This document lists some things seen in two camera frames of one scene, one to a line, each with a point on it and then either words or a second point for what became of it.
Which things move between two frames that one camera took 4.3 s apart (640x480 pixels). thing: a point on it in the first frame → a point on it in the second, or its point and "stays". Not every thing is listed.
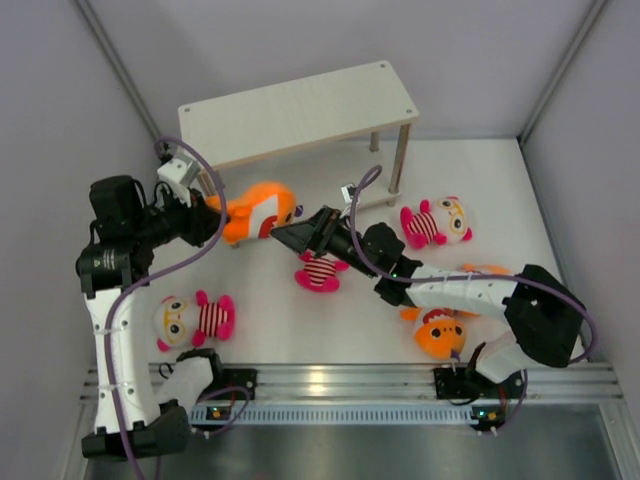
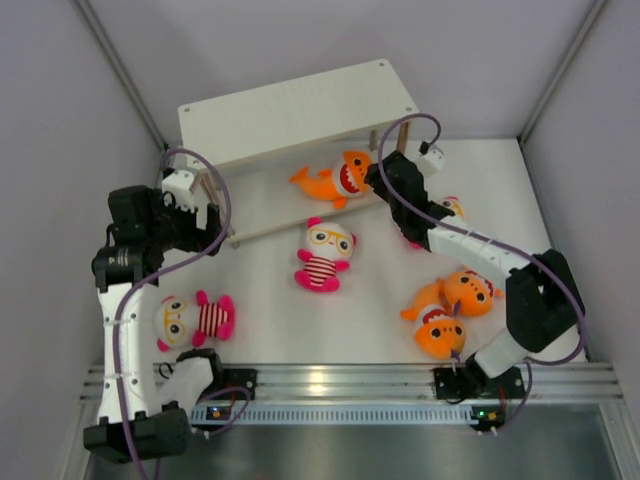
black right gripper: (321, 230) → (376, 181)
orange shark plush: (256, 212) → (347, 182)
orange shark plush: (440, 331) stays
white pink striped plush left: (177, 321) stays
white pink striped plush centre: (319, 273) stays
